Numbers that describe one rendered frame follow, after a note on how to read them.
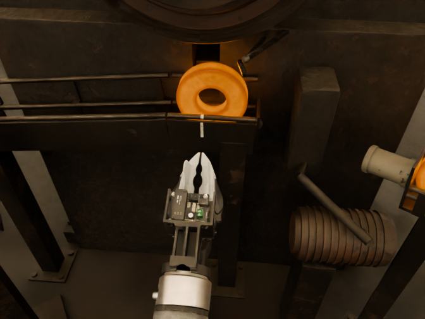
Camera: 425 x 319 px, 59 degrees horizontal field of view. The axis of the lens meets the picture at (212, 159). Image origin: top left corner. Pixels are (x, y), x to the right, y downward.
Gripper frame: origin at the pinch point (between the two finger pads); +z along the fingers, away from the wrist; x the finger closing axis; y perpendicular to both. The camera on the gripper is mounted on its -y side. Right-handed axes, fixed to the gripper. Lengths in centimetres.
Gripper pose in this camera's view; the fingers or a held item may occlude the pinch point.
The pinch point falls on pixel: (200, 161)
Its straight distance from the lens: 65.1
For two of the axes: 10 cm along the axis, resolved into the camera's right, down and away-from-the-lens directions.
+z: 0.9, -8.7, 4.8
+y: -0.3, -4.8, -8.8
